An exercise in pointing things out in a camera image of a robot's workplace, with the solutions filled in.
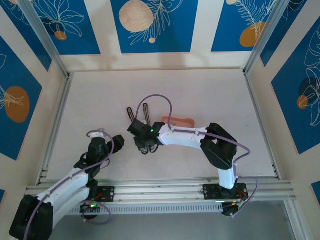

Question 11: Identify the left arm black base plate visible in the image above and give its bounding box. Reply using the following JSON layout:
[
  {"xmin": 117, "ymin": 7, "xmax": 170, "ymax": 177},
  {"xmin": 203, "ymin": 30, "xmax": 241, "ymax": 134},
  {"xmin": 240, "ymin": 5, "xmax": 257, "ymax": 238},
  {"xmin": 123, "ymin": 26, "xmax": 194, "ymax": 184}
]
[{"xmin": 89, "ymin": 186, "xmax": 116, "ymax": 203}]

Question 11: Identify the grey slotted cable duct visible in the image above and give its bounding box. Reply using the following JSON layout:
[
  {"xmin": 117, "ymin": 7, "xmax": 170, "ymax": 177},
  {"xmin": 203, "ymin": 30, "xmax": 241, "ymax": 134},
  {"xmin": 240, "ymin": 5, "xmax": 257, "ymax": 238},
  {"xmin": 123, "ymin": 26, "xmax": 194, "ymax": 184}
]
[{"xmin": 69, "ymin": 203, "xmax": 224, "ymax": 216}]

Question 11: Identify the aluminium mounting rail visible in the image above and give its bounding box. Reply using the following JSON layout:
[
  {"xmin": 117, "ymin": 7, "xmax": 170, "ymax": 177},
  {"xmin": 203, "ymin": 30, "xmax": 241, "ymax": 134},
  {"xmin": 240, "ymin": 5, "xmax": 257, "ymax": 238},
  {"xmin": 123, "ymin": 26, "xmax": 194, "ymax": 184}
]
[{"xmin": 21, "ymin": 176, "xmax": 297, "ymax": 205}]

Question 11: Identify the aluminium table side rail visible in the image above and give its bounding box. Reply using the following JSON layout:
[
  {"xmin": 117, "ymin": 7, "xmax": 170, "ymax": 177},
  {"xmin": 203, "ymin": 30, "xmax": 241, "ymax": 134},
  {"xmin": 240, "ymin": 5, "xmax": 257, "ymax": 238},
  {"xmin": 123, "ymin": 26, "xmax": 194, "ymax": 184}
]
[
  {"xmin": 243, "ymin": 72, "xmax": 281, "ymax": 180},
  {"xmin": 37, "ymin": 73, "xmax": 74, "ymax": 185}
]

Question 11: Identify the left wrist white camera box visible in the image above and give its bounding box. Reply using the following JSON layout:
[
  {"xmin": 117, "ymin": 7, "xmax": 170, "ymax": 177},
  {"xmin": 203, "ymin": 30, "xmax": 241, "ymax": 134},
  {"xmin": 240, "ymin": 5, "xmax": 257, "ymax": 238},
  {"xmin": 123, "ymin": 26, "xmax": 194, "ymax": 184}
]
[{"xmin": 89, "ymin": 127, "xmax": 109, "ymax": 140}]

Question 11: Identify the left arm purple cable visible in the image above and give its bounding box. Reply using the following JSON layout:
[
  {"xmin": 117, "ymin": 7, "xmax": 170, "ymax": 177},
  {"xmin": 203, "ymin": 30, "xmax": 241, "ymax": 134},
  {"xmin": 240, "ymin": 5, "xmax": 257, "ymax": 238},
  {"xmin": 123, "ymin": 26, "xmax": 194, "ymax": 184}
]
[{"xmin": 23, "ymin": 128, "xmax": 116, "ymax": 240}]

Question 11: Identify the aluminium frame post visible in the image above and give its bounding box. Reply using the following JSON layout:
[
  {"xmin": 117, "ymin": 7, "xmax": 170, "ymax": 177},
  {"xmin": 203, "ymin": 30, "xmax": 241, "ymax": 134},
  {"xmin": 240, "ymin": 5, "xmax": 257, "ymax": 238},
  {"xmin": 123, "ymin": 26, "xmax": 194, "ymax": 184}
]
[
  {"xmin": 18, "ymin": 0, "xmax": 71, "ymax": 79},
  {"xmin": 243, "ymin": 0, "xmax": 293, "ymax": 76}
]

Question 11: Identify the pink plastic tray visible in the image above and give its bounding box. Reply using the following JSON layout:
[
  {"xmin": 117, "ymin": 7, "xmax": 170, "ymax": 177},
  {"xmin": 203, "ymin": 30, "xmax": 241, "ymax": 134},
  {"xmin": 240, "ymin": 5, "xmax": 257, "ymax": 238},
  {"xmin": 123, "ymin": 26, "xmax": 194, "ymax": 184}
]
[{"xmin": 161, "ymin": 114, "xmax": 196, "ymax": 128}]

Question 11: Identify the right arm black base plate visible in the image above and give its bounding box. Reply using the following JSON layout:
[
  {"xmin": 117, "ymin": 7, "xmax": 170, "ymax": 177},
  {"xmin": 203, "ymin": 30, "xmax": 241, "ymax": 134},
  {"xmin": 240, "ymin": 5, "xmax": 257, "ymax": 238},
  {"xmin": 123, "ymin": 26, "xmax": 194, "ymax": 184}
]
[{"xmin": 202, "ymin": 183, "xmax": 249, "ymax": 201}]

